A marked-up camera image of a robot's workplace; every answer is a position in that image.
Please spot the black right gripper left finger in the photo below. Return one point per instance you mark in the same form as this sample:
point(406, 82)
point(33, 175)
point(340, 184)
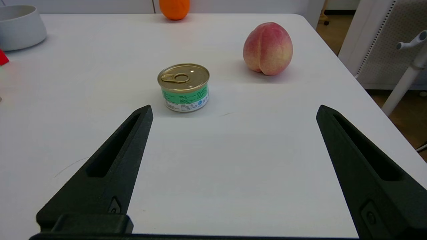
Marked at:
point(130, 156)

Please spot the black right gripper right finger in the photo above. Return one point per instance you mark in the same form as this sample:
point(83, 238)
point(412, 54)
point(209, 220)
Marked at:
point(347, 156)

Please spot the rubiks cube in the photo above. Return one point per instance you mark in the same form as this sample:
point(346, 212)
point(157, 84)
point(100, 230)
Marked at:
point(3, 57)

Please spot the green labelled tin can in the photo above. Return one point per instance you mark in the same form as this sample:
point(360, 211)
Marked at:
point(185, 90)

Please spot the white desk leg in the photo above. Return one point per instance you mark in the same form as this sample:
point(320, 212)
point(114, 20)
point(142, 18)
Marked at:
point(405, 81)

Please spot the pink peach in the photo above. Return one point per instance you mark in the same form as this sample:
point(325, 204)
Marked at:
point(268, 48)

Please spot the orange fruit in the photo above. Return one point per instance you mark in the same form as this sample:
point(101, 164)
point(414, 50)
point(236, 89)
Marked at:
point(174, 9)

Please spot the grey round bowl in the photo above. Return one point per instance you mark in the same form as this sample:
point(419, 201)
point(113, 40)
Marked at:
point(20, 30)

